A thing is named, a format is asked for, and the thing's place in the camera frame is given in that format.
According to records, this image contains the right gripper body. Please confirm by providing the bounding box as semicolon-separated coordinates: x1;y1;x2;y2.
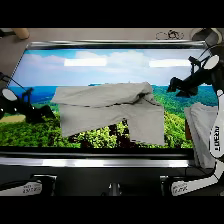
166;76;200;98

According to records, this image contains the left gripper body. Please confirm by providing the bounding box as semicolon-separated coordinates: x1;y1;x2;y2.
25;105;57;124

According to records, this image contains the folded grey garment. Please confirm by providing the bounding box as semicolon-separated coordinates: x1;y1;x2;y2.
183;102;218;169

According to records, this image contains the grey shirt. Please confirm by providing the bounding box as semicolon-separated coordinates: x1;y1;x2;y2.
50;81;166;147

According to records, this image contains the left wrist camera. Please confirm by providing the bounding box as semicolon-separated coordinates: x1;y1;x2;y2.
20;87;34;108

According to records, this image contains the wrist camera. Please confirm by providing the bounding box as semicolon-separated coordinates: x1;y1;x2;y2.
20;87;34;108
187;55;204;77

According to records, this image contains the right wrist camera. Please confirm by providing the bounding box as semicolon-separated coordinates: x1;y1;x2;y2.
187;55;204;77

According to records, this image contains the black cable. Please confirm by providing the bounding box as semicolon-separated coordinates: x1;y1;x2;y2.
155;29;185;41

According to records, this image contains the silver frame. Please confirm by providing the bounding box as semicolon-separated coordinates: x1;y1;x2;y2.
0;40;224;197

